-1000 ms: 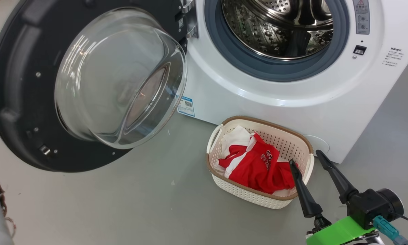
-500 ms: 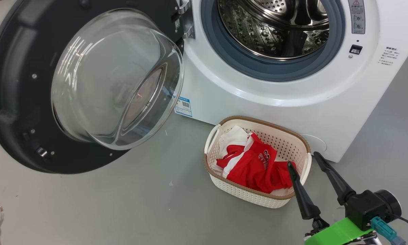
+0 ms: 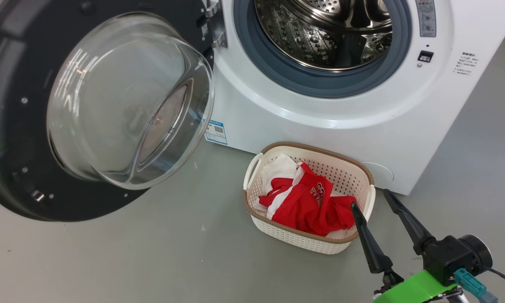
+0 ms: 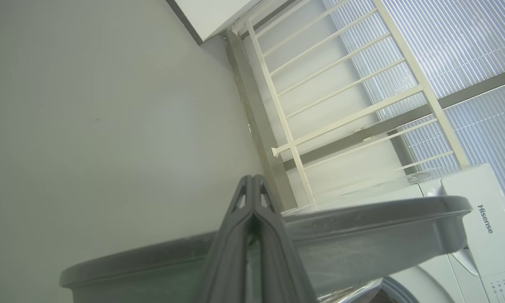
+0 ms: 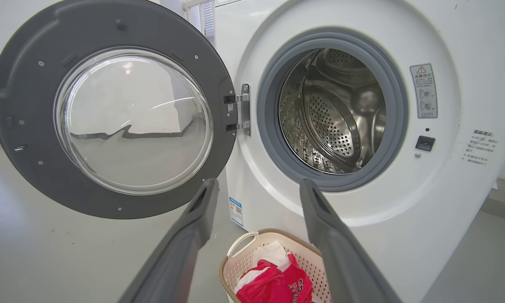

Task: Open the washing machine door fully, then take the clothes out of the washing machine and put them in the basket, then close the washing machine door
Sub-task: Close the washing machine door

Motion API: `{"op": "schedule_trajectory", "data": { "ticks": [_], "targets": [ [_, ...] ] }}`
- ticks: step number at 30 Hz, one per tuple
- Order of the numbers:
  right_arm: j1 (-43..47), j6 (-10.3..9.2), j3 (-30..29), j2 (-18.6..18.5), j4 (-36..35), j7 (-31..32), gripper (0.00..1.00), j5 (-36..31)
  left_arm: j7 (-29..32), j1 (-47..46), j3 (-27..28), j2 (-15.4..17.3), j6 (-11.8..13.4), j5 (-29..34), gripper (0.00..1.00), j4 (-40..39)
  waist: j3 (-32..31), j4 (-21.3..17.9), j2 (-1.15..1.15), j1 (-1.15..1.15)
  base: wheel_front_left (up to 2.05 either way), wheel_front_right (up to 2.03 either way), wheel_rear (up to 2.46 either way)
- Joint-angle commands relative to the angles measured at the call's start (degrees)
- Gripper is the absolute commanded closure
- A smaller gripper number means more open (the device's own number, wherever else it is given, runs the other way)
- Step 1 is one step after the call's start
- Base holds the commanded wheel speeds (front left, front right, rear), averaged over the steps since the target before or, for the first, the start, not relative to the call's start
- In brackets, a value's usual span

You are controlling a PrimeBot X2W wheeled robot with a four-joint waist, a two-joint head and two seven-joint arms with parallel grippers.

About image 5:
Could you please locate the cream perforated laundry basket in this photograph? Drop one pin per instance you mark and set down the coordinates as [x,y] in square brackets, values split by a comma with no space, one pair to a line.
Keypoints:
[235,269]

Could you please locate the metal door hinge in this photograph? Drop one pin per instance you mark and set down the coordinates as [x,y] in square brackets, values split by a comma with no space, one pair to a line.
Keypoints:
[245,109]

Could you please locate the grey warning sticker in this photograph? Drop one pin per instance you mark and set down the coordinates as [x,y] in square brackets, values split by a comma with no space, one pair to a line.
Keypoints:
[423,90]

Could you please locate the printed text notice sticker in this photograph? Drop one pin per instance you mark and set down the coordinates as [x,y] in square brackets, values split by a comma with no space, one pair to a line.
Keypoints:
[479,147]

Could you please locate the white window blinds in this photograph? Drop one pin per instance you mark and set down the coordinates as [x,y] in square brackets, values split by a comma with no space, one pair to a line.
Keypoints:
[208,21]

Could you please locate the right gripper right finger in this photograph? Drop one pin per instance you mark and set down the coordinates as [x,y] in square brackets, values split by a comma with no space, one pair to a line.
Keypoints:
[349,273]

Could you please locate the dark grey round washer door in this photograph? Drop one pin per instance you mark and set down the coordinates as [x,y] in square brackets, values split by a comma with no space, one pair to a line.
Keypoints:
[25,126]

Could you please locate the blue energy label sticker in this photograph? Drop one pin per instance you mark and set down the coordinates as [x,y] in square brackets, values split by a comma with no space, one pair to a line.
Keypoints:
[236,211]

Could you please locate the white front-load washing machine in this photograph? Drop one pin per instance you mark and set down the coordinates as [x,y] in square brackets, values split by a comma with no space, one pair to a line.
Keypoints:
[446,210]

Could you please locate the grey rubber door gasket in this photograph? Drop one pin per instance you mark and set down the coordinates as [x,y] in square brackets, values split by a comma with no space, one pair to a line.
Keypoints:
[397,109]

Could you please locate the red garment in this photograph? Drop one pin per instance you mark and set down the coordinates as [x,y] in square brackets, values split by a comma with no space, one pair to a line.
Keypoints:
[273,286]

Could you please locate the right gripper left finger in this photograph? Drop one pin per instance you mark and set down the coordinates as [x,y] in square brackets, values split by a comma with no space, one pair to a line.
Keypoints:
[172,269]

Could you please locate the white garment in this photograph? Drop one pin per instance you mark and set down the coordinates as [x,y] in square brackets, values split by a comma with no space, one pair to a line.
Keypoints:
[271,252]

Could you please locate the steel washer drum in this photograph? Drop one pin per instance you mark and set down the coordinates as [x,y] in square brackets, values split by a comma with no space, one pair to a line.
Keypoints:
[332,118]

